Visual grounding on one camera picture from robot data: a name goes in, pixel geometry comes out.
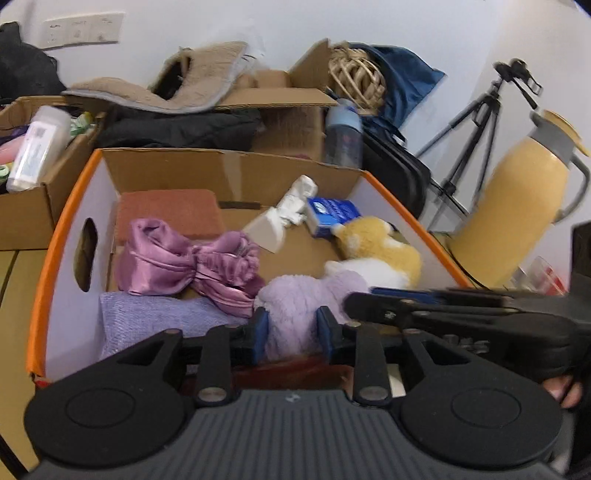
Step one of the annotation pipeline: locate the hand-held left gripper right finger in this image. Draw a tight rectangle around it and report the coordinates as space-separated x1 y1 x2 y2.
316 305 469 408

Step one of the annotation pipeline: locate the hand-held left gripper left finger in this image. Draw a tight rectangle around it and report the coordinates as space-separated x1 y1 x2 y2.
113 307 270 408

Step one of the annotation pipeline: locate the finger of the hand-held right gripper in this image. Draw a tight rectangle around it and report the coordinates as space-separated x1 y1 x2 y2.
369 286 527 308
343 292 467 332

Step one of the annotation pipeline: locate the lavender plush toy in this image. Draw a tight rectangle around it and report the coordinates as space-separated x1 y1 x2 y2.
254 270 370 361

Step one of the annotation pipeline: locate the white and yellow alpaca plush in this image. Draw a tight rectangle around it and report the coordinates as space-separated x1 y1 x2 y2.
323 217 423 291

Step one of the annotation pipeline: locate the purple satin bow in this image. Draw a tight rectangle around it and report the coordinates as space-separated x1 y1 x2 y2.
115 218 267 319

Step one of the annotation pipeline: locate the white wedge sponge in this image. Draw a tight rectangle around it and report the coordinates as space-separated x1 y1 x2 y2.
241 208 290 254

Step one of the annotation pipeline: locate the purple knit pouch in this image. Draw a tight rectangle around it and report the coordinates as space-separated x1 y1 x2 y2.
99 292 250 361

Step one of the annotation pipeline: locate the red cardboard box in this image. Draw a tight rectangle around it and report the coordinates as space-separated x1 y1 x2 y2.
25 148 475 389

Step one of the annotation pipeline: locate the person's right hand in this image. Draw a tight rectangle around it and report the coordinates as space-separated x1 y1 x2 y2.
541 375 585 411

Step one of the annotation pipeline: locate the clear glass cup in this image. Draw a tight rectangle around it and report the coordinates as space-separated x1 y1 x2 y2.
517 256 570 296

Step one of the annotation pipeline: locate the blue tissue packet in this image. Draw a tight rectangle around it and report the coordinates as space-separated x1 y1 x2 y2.
305 197 363 239

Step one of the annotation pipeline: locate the black bag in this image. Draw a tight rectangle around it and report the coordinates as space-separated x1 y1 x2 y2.
360 128 433 220

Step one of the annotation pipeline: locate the yellow thermos jug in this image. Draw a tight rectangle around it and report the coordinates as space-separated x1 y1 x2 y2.
449 110 591 289

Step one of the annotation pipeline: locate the brick red sponge block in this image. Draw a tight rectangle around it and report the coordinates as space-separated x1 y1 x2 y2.
115 189 227 244

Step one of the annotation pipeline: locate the blue baby bottle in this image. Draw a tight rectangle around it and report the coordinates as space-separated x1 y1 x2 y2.
324 99 363 168

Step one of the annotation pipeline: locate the black tripod with phone holder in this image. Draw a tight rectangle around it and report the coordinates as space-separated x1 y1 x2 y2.
414 58 544 232

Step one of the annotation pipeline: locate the blue cloth bag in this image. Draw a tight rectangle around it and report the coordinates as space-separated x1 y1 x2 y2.
346 42 447 140

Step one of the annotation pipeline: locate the open brown cardboard box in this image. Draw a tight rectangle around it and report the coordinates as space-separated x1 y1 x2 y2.
216 39 341 163

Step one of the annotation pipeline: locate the black cloth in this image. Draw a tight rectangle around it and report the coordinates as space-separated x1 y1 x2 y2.
94 108 264 151

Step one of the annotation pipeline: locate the wicker ball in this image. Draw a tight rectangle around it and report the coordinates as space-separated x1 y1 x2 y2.
329 44 387 114

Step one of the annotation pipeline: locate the white plastic bottle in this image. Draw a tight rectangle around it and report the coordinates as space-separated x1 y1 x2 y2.
6 105 73 193

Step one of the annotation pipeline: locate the black folding trolley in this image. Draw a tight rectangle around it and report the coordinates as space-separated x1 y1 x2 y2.
0 21 68 105

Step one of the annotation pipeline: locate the brown cardboard box with handle hole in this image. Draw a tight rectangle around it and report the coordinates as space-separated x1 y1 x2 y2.
0 96 108 251

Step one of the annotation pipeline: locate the white wall outlet strip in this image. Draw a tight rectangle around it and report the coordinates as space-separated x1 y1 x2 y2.
39 11 126 49

